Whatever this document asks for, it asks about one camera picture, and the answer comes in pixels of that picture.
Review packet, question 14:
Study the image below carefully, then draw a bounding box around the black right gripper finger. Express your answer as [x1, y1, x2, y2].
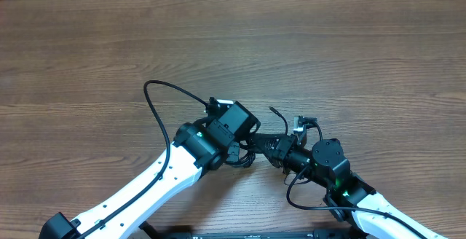
[250, 133, 288, 152]
[261, 149, 284, 168]

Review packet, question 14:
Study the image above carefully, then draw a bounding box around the black USB cable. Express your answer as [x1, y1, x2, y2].
[224, 136, 263, 169]

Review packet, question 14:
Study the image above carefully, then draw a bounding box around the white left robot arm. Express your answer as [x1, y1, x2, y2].
[39, 99, 260, 239]

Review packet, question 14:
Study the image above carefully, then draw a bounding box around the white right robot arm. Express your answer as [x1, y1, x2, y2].
[247, 133, 443, 239]

